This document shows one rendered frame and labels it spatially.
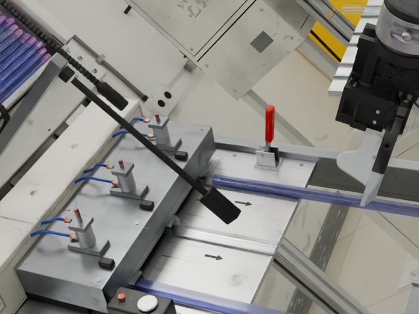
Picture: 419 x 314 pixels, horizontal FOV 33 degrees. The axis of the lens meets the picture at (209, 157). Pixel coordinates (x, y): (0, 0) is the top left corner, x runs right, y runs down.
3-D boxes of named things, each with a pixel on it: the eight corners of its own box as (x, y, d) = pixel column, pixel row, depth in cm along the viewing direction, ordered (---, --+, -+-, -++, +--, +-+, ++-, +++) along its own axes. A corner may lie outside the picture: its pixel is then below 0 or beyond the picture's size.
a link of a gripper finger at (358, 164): (326, 192, 89) (350, 123, 88) (371, 209, 88) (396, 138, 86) (323, 195, 86) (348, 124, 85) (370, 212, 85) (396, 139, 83)
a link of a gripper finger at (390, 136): (370, 167, 87) (394, 101, 86) (385, 172, 87) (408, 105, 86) (368, 171, 83) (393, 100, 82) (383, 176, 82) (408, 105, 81)
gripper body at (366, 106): (349, 91, 92) (371, 12, 83) (414, 112, 90) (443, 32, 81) (333, 126, 86) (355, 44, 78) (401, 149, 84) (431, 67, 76)
